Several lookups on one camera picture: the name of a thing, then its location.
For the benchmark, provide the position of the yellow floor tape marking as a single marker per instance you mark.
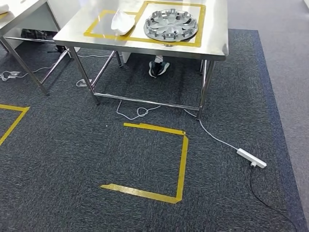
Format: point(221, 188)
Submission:
point(14, 123)
point(181, 166)

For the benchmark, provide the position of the white power strip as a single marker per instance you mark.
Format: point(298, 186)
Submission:
point(251, 158)

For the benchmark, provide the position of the stainless steel workbench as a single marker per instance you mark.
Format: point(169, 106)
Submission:
point(217, 32)

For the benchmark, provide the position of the white power adapter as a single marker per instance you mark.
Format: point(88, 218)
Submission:
point(13, 74)
point(83, 83)

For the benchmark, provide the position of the grey plastic wheel hubcap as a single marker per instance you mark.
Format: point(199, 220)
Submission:
point(171, 25)

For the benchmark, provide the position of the stainless steel table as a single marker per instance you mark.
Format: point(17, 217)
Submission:
point(24, 12)

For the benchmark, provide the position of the yellow table tape marking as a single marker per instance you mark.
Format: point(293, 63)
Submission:
point(200, 25)
point(3, 16)

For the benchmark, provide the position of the white plastic cover part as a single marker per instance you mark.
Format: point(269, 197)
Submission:
point(3, 9)
point(121, 22)

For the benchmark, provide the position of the person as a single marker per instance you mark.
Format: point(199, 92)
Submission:
point(157, 67)

